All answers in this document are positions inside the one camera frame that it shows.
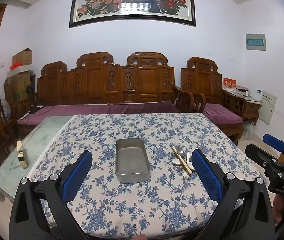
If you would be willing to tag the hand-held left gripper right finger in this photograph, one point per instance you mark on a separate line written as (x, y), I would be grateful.
(207, 177)

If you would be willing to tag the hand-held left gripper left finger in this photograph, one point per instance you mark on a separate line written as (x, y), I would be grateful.
(78, 175)

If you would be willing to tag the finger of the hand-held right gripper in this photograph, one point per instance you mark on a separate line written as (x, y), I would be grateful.
(256, 152)
(273, 141)

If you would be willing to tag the rectangular metal tray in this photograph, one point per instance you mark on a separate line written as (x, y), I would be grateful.
(129, 157)

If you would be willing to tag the person's right hand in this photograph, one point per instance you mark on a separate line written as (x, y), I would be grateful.
(279, 210)

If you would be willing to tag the clear plastic bag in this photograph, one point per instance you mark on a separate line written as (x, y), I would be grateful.
(249, 130)

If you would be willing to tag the wooden side table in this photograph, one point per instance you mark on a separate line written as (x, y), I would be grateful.
(251, 110)

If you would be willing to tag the square purple seat cushion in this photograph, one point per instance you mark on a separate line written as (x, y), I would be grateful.
(222, 112)

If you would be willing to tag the dark flat box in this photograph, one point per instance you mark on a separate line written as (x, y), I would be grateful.
(241, 88)

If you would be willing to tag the blue floral tablecloth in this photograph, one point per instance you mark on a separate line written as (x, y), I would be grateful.
(132, 205)

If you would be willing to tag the red gift box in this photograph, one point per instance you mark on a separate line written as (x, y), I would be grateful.
(229, 83)

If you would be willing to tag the white power strip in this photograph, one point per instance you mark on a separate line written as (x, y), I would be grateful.
(24, 115)

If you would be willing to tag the carved wooden armchair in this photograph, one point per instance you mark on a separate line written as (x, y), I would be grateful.
(202, 80)

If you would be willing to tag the carved wooden sofa bench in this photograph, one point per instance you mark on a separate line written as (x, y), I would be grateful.
(94, 85)

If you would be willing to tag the black small fan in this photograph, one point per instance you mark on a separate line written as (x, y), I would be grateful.
(31, 90)

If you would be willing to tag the large cardboard box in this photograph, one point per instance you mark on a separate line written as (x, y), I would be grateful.
(19, 87)

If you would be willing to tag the red plastic bag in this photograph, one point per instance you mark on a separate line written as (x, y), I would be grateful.
(16, 65)

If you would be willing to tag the small cardboard box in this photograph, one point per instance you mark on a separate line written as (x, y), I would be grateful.
(23, 56)

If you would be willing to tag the framed peacock flower painting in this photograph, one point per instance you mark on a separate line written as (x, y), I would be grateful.
(132, 0)

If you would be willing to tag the white electrical wall box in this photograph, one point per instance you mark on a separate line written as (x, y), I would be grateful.
(268, 107)

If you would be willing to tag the grey wall panel box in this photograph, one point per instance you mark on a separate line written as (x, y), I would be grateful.
(256, 41)

